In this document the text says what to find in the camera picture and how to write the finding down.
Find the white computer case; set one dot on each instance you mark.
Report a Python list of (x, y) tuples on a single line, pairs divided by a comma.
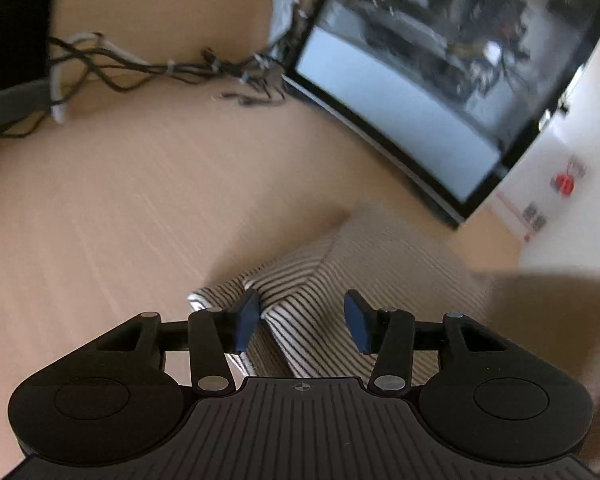
[(420, 125)]

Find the dark monitor stand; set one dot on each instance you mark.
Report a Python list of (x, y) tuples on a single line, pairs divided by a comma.
[(10, 107)]

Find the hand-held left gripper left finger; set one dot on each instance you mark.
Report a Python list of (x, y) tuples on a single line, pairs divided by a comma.
[(247, 320)]

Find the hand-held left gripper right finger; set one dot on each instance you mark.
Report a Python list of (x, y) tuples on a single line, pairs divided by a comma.
[(357, 322)]

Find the white box with red stripe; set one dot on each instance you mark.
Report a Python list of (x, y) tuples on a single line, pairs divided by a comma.
[(555, 220)]

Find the beige striped knit garment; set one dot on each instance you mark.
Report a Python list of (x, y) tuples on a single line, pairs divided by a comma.
[(380, 260)]

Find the black curved computer monitor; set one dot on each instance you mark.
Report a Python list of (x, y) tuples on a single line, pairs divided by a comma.
[(10, 20)]

